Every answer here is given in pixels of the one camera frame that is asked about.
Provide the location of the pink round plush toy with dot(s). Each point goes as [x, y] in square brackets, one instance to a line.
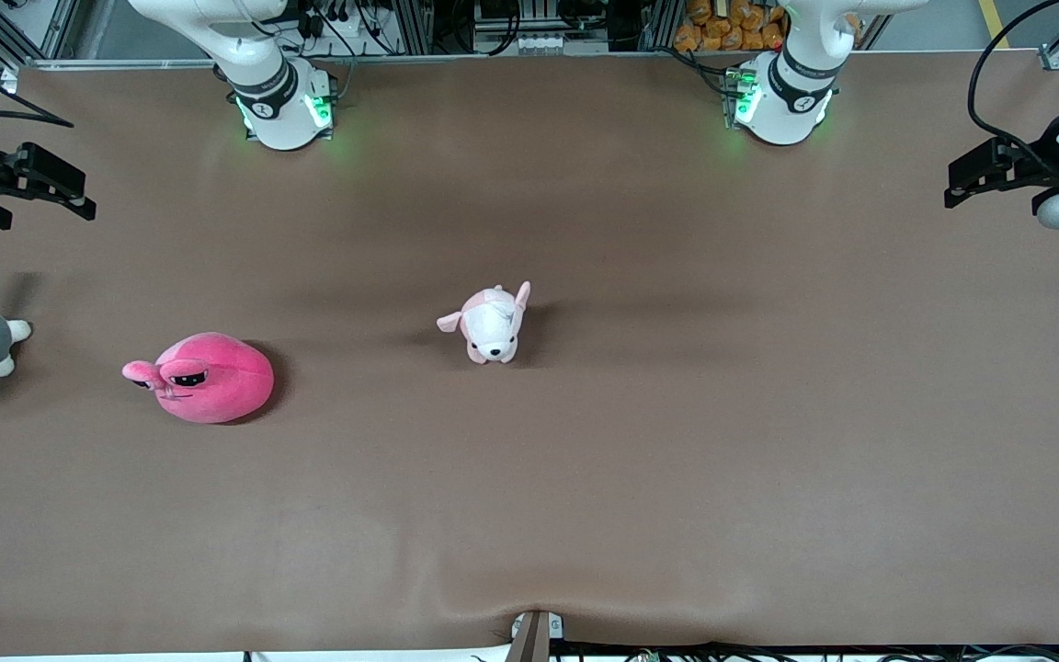
[217, 386]

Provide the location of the orange snack packs pile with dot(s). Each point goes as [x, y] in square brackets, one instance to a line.
[723, 28]

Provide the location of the pink and white plush dog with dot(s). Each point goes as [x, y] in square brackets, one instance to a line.
[491, 326]

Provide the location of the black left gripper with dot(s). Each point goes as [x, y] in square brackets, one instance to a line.
[1037, 172]

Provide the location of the brown table cover mat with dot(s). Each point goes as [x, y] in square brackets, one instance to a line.
[585, 506]

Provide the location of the white power strip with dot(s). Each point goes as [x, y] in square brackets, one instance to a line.
[543, 42]

